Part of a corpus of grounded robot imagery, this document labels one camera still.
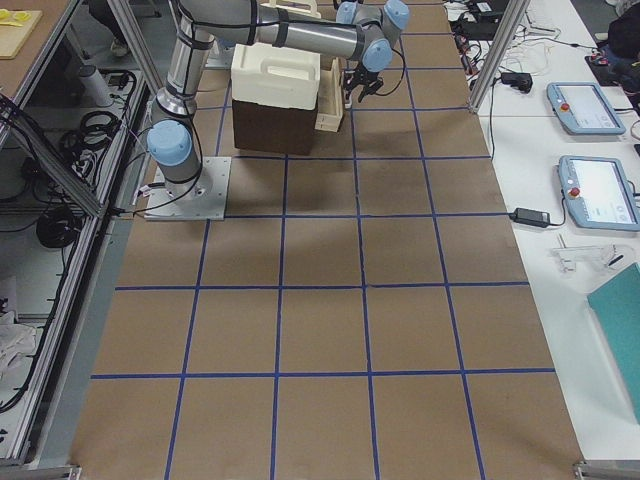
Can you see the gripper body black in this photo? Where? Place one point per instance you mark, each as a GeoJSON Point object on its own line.
{"type": "Point", "coordinates": [363, 79]}

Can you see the dark wooden drawer cabinet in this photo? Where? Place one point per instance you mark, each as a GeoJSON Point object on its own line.
{"type": "Point", "coordinates": [287, 130]}

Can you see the cream plastic tray box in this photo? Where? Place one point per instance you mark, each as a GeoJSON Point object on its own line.
{"type": "Point", "coordinates": [275, 77]}

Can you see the black power adapter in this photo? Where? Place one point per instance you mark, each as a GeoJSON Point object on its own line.
{"type": "Point", "coordinates": [529, 217]}

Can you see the upper teach pendant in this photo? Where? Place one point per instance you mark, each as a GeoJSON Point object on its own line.
{"type": "Point", "coordinates": [583, 109]}

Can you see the teach pendant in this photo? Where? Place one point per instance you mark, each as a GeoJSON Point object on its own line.
{"type": "Point", "coordinates": [583, 109]}
{"type": "Point", "coordinates": [597, 193]}

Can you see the lower teach pendant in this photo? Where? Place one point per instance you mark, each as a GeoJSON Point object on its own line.
{"type": "Point", "coordinates": [597, 193]}

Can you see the clear acrylic stand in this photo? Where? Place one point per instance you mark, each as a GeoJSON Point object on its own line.
{"type": "Point", "coordinates": [600, 258]}

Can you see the teal foam block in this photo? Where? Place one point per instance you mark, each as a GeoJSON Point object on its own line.
{"type": "Point", "coordinates": [616, 305]}

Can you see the wooden board with yellow parts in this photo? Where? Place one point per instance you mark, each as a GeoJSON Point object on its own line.
{"type": "Point", "coordinates": [16, 27]}

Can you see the white crumpled cloth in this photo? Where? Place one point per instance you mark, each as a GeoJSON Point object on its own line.
{"type": "Point", "coordinates": [17, 340]}

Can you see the aluminium frame post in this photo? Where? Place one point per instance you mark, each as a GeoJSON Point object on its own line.
{"type": "Point", "coordinates": [505, 33]}

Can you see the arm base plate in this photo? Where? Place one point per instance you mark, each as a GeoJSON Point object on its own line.
{"type": "Point", "coordinates": [206, 200]}

